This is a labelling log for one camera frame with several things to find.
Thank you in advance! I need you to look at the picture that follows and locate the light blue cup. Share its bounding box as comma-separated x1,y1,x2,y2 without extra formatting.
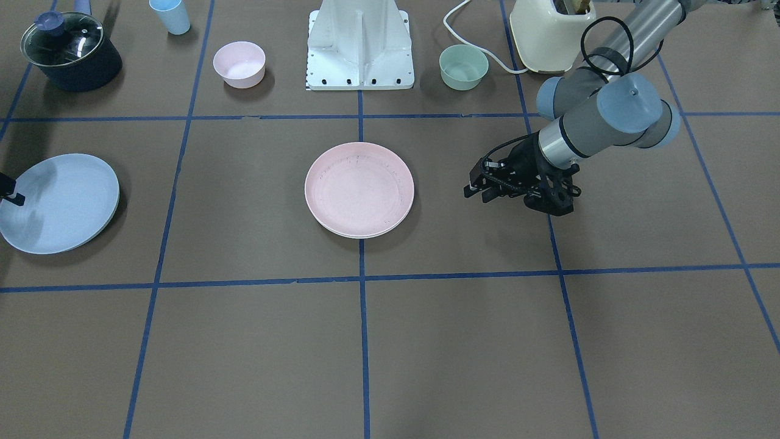
149,0,191,35

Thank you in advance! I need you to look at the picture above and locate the cream white plate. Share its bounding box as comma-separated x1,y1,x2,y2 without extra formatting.
310,205,411,239

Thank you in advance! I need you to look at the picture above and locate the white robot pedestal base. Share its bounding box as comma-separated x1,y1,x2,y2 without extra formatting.
305,1,415,91

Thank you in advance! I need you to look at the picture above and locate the glass pot lid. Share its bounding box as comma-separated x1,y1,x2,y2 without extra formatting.
19,11,106,67

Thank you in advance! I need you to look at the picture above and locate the pink plate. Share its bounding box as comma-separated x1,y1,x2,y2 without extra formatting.
304,142,415,211

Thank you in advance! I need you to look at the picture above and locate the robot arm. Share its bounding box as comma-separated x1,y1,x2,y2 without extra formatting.
463,1,704,216

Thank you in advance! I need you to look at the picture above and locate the cream toaster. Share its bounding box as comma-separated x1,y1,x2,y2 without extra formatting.
509,1,597,74

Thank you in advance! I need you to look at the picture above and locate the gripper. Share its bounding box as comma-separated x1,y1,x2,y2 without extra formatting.
463,133,579,203

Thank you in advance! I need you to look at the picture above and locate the green bowl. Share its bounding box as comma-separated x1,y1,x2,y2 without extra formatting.
438,45,489,91

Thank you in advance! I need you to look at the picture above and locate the blue plate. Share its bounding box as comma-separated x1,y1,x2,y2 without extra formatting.
1,154,120,255

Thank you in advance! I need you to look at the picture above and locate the dark blue pot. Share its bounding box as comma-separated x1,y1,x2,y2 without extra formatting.
28,1,123,92

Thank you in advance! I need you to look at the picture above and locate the pink bowl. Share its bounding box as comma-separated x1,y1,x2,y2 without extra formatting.
212,41,267,89

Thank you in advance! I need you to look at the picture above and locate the white toaster cable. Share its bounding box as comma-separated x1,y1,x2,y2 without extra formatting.
442,0,528,75

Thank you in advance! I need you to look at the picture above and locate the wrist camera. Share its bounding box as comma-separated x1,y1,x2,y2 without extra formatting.
523,177,582,216

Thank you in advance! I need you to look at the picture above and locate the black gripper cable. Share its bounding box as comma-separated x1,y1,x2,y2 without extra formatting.
580,16,665,79

